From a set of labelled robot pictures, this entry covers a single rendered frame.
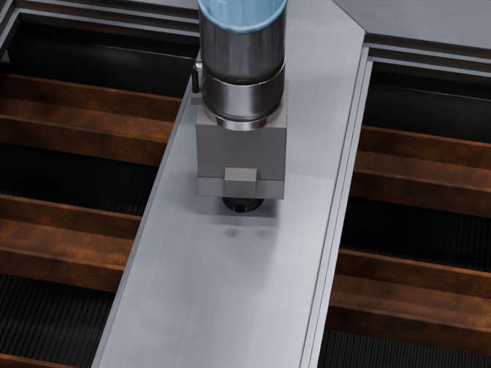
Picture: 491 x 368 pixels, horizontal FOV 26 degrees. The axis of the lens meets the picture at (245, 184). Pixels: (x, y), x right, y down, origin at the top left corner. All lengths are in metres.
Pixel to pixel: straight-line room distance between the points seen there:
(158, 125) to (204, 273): 0.42
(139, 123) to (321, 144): 0.35
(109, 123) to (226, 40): 0.56
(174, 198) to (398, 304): 0.31
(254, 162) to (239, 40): 0.16
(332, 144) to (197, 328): 0.27
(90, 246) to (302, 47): 0.35
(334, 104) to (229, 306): 0.29
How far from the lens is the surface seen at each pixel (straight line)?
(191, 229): 1.07
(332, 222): 1.10
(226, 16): 0.87
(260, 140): 0.98
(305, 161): 1.13
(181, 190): 1.10
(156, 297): 1.02
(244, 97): 0.93
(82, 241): 1.30
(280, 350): 0.99
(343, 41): 1.27
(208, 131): 0.98
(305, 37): 1.27
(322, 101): 1.19
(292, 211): 1.08
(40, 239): 1.31
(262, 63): 0.91
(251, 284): 1.03
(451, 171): 1.38
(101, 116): 1.44
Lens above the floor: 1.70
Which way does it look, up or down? 50 degrees down
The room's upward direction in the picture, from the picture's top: straight up
